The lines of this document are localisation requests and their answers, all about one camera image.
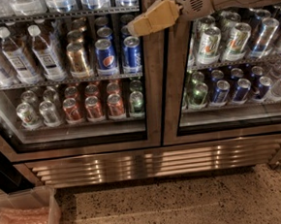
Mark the white gripper with vent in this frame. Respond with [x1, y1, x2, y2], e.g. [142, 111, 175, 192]
[127, 0, 215, 37]

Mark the glass fridge door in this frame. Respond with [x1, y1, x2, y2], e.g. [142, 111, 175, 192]
[164, 2, 281, 144]
[0, 0, 164, 163]

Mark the front green can left door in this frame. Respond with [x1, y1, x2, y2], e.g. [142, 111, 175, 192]
[129, 91, 144, 117]

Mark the green can door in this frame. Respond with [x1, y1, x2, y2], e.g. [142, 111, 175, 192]
[187, 82, 208, 110]
[129, 91, 144, 117]

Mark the front green can right door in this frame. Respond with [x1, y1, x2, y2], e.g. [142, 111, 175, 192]
[187, 82, 208, 110]

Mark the steel fridge bottom grille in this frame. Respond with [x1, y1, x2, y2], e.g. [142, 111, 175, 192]
[16, 133, 281, 189]

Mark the front 7up can left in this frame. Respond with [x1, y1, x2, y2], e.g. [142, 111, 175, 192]
[197, 26, 221, 65]

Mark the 7up can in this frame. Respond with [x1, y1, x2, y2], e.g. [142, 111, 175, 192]
[197, 26, 221, 65]
[221, 22, 252, 62]

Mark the front right blue pepsi can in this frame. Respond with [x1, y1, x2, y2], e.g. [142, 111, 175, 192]
[123, 36, 141, 74]

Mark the blue pepsi can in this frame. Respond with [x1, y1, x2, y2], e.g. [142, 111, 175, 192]
[94, 39, 119, 76]
[123, 36, 141, 74]

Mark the front 7up can right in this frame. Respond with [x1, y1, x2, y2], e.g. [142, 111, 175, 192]
[221, 22, 252, 62]

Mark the front gold soda can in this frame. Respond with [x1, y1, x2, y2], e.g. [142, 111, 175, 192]
[66, 42, 94, 79]

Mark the orange can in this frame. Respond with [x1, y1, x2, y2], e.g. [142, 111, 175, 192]
[84, 96, 105, 122]
[107, 93, 125, 119]
[62, 98, 84, 124]

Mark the silver blue can upper right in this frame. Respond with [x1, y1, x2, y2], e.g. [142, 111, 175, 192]
[249, 17, 279, 58]

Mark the tea bottle white cap right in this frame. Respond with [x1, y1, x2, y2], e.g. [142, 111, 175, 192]
[28, 25, 66, 80]

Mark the tea bottle white cap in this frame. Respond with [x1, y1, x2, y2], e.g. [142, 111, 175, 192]
[0, 26, 43, 84]
[28, 25, 66, 80]

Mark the tea bottle white cap middle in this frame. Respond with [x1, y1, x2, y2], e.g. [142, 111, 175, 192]
[0, 26, 43, 84]

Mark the front silver can far left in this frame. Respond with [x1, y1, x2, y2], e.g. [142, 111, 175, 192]
[16, 103, 43, 130]

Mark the clear plastic storage bin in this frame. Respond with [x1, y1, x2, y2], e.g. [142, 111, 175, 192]
[0, 186, 61, 224]

